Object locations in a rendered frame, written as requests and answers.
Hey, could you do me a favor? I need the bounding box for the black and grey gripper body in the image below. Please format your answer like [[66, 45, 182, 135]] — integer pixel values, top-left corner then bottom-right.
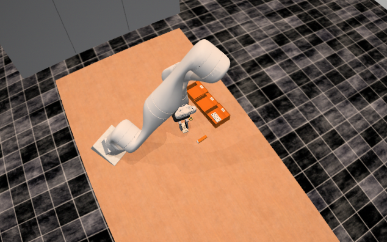
[[172, 95, 197, 122]]

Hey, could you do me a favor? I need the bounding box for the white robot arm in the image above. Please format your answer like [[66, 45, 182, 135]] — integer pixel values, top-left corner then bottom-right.
[[101, 39, 230, 155]]

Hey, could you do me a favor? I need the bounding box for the orange aa battery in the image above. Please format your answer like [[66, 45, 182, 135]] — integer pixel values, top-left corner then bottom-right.
[[197, 135, 207, 143]]

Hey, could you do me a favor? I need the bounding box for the orange three-compartment bin rack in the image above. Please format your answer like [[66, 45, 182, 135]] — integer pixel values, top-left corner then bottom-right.
[[187, 81, 230, 128]]

